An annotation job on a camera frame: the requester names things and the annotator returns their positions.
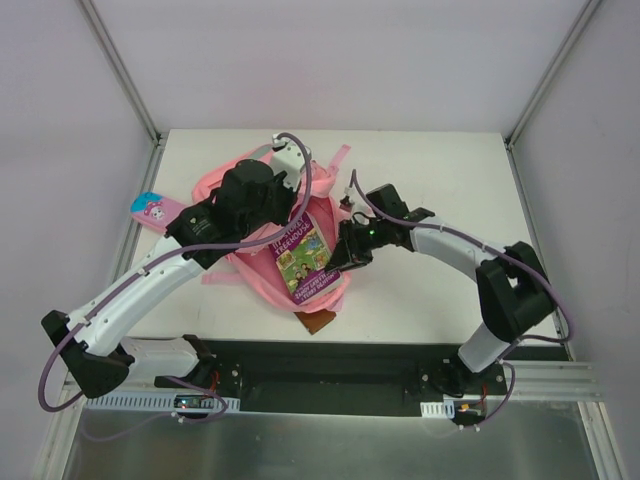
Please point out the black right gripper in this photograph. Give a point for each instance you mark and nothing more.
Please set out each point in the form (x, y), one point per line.
(353, 240)

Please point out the purple treehouse paperback book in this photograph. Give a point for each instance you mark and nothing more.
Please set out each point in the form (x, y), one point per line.
(300, 256)

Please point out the pink student backpack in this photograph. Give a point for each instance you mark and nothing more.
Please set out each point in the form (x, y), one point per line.
(256, 267)

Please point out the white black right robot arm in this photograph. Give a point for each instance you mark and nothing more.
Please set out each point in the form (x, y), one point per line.
(513, 289)

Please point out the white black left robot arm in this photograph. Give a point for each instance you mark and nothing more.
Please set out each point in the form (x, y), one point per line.
(93, 340)

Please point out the brown leather wallet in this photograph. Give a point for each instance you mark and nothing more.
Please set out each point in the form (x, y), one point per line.
(316, 321)

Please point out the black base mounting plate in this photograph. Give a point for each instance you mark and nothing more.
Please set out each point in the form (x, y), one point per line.
(329, 378)

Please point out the pink cartoon pencil case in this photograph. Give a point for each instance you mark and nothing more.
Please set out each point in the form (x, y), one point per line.
(154, 211)

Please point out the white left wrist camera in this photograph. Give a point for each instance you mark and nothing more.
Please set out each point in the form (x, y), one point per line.
(289, 157)

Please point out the small white cable duct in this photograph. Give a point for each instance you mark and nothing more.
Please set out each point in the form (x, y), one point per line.
(438, 410)

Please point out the white slotted cable duct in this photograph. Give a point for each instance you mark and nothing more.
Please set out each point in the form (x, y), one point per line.
(162, 402)

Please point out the right aluminium frame post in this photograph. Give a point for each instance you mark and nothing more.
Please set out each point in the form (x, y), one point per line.
(576, 31)

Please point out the aluminium frame rail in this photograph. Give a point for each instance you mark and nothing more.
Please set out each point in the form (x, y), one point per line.
(110, 51)

